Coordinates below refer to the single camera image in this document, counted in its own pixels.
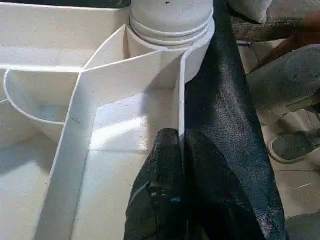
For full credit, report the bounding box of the white cushion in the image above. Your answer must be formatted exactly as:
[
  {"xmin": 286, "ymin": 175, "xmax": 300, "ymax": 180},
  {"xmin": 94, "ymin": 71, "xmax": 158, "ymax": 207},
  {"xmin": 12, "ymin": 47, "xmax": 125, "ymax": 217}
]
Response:
[{"xmin": 226, "ymin": 0, "xmax": 272, "ymax": 25}]

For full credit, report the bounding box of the white plastic table top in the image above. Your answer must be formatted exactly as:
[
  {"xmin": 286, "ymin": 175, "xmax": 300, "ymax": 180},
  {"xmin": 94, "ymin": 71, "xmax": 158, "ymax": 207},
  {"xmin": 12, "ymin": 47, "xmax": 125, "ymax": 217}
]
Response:
[{"xmin": 0, "ymin": 3, "xmax": 216, "ymax": 240}]

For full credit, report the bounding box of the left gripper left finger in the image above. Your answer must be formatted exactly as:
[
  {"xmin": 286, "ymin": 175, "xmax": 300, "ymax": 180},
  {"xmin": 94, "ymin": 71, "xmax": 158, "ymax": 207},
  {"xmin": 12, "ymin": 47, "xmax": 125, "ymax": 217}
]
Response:
[{"xmin": 123, "ymin": 128, "xmax": 187, "ymax": 240}]

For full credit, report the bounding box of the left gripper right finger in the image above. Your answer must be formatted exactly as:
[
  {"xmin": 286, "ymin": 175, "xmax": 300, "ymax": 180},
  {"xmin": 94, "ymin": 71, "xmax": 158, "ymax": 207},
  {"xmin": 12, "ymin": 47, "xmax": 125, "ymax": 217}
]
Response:
[{"xmin": 184, "ymin": 131, "xmax": 266, "ymax": 240}]

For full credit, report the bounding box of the white plastic table leg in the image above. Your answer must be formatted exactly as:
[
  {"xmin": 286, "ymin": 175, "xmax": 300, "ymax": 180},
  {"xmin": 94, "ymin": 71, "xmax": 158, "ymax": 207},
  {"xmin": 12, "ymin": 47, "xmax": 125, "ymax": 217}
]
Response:
[{"xmin": 128, "ymin": 0, "xmax": 215, "ymax": 50}]

